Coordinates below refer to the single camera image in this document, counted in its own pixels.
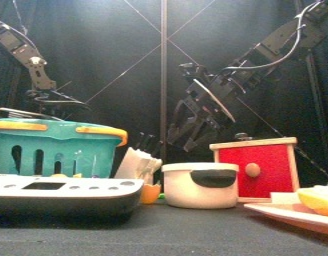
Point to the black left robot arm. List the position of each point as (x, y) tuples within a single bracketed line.
[(27, 56)]

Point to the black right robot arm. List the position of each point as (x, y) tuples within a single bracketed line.
[(278, 43)]

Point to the green sushi roll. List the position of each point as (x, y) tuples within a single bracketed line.
[(162, 196)]

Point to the grey metal rack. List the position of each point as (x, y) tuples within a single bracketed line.
[(24, 114)]

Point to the red wooden box with knob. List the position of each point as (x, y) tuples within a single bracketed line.
[(264, 166)]

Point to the orange eggshell half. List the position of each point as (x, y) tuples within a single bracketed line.
[(150, 193)]

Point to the white speckled rice block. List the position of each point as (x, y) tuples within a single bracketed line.
[(285, 198)]

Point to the white black toy scale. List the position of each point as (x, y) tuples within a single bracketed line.
[(60, 195)]

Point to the white plate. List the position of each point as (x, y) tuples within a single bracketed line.
[(291, 215)]

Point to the yellow white egg piece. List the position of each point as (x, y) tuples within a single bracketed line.
[(318, 198)]

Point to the metal frame pole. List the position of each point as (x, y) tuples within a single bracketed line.
[(163, 80)]

